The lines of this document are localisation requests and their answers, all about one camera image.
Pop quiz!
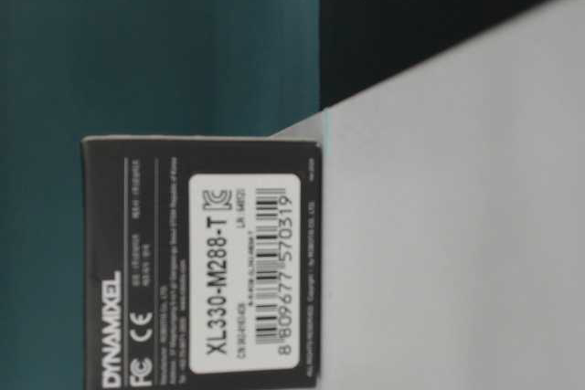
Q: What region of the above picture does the black Dynamixel box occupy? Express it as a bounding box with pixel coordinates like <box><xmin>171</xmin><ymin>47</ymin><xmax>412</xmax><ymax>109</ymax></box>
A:
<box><xmin>81</xmin><ymin>135</ymin><xmax>322</xmax><ymax>389</ymax></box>

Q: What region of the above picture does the white base board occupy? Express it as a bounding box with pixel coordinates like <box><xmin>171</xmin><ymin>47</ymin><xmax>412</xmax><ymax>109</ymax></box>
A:
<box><xmin>282</xmin><ymin>0</ymin><xmax>584</xmax><ymax>389</ymax></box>

